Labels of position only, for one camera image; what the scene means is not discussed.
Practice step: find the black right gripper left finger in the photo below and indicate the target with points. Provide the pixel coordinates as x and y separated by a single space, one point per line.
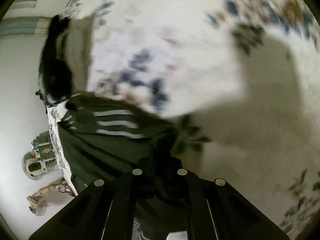
104 210

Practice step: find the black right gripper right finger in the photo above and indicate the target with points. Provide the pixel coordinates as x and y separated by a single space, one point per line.
212 210

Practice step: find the black striped garment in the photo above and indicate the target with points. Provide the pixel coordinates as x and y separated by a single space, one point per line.
93 137

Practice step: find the white floral bed blanket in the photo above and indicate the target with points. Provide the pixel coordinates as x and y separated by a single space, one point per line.
239 78

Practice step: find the grey striped left curtain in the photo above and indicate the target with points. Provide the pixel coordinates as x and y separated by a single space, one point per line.
24 25

